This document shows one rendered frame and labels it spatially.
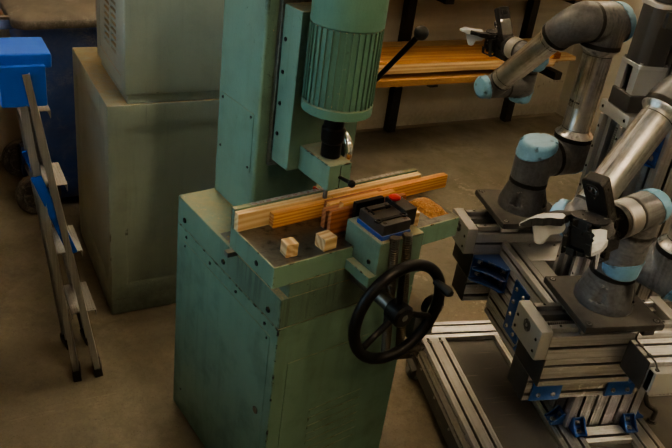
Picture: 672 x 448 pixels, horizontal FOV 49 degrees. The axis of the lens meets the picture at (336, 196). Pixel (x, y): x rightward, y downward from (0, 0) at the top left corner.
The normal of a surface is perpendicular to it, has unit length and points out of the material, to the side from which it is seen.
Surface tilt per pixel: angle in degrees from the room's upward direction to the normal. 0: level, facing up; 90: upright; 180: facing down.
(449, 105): 90
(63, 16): 22
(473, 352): 0
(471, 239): 90
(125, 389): 0
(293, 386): 90
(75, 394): 0
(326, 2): 90
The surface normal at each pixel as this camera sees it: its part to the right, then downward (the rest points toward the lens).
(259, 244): 0.12, -0.88
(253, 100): -0.81, 0.18
